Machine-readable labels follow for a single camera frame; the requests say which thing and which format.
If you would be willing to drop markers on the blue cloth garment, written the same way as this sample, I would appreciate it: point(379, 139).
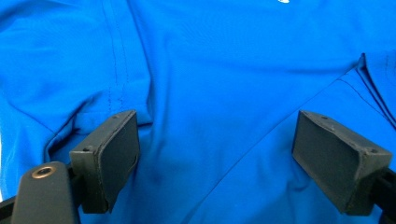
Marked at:
point(218, 77)

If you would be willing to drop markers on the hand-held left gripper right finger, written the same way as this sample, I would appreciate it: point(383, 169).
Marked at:
point(336, 161)

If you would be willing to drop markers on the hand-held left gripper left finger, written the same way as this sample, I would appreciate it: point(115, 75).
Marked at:
point(106, 161)

